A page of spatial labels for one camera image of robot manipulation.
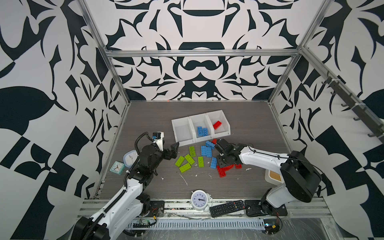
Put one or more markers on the small green square clock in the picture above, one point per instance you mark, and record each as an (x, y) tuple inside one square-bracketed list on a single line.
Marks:
[(117, 168)]

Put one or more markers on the white analog clock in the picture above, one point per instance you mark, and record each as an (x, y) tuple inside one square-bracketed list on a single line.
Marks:
[(200, 200)]

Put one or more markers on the green brick upper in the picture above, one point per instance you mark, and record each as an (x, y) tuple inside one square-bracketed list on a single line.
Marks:
[(192, 151)]

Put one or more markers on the middle white bin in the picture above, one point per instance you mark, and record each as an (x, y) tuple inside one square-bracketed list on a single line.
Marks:
[(202, 127)]

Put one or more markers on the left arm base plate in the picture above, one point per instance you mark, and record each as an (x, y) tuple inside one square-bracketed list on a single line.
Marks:
[(154, 208)]

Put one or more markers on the green brick middle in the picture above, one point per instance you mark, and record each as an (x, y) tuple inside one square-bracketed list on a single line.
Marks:
[(190, 159)]

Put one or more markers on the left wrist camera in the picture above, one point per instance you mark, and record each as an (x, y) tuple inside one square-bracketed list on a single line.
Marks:
[(158, 140)]

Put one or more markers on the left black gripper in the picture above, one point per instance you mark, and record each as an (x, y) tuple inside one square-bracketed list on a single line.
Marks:
[(172, 153)]

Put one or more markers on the wall hook rail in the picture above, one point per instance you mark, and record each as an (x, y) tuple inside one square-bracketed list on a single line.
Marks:
[(352, 102)]

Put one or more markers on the green brick lower left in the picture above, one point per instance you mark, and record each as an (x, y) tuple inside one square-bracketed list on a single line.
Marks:
[(185, 168)]

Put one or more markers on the green brick far left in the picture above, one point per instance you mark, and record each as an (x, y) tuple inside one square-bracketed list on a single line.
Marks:
[(180, 161)]

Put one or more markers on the green brick right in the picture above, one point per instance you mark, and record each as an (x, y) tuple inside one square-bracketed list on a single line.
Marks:
[(201, 162)]

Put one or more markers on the blue brick bottom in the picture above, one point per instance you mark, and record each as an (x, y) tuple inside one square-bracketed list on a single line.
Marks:
[(205, 132)]

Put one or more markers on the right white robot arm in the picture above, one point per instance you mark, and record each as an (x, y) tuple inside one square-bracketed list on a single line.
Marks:
[(300, 178)]

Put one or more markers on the white bin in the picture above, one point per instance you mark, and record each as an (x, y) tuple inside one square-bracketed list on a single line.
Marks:
[(183, 131), (225, 129), (202, 127)]

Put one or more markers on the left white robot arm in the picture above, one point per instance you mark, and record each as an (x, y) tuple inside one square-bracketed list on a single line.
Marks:
[(130, 201)]

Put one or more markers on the white cable duct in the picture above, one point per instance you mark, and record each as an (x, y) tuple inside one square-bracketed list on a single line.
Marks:
[(210, 224)]

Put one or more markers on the left white bin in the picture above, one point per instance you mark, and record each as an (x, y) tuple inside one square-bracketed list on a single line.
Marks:
[(183, 131)]

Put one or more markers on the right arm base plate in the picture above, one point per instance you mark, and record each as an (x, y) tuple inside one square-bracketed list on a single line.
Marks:
[(257, 208)]

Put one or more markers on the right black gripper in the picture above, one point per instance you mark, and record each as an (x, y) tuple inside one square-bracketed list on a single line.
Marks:
[(219, 162)]

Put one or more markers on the red brick bottom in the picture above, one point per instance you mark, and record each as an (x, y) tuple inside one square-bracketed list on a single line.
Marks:
[(222, 171)]

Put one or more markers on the green brick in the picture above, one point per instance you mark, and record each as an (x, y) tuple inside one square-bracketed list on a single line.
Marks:
[(192, 151), (201, 162), (180, 161), (185, 168), (190, 159)]

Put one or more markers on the blue brick pair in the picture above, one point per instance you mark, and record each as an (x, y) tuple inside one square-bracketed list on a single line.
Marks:
[(207, 149)]

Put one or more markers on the right white bin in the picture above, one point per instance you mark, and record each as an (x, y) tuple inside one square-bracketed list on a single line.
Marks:
[(225, 129)]

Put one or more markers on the black remote control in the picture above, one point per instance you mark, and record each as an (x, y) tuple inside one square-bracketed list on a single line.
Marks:
[(227, 208)]

